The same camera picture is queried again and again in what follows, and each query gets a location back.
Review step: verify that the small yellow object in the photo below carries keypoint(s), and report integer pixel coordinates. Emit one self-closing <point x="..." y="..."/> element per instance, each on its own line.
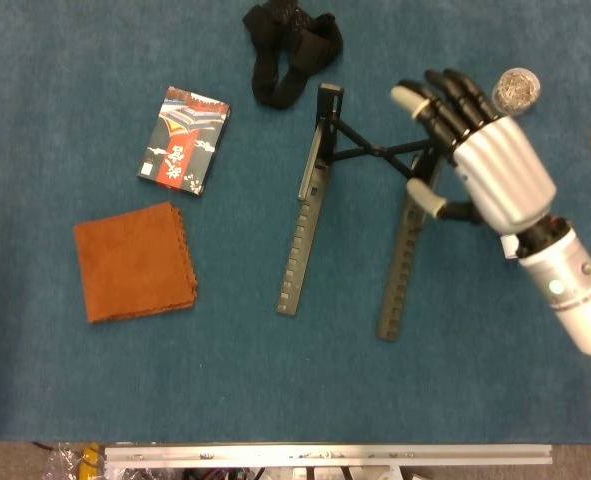
<point x="91" y="457"/>

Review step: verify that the clear jar of paper clips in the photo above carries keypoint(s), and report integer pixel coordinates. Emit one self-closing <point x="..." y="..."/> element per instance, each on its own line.
<point x="520" y="87"/>

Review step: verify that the dark box with red band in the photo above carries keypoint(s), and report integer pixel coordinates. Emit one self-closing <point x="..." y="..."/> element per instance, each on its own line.
<point x="185" y="142"/>

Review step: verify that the orange folded cloth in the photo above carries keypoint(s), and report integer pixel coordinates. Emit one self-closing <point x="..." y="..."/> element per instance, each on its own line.
<point x="132" y="262"/>

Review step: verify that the black folding laptop stand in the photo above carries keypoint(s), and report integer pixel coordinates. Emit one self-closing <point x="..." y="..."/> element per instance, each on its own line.
<point x="307" y="210"/>

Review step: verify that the clear crumpled plastic bag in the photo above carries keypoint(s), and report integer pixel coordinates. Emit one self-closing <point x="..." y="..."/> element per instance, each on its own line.
<point x="62" y="462"/>

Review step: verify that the teal felt table cover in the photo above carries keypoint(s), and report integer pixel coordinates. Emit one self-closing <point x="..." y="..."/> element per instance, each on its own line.
<point x="295" y="390"/>

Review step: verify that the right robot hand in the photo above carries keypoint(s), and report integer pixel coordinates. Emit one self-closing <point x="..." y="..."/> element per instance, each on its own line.
<point x="502" y="170"/>

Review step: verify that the aluminium profile rail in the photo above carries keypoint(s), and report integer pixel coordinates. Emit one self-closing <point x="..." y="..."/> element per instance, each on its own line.
<point x="325" y="456"/>

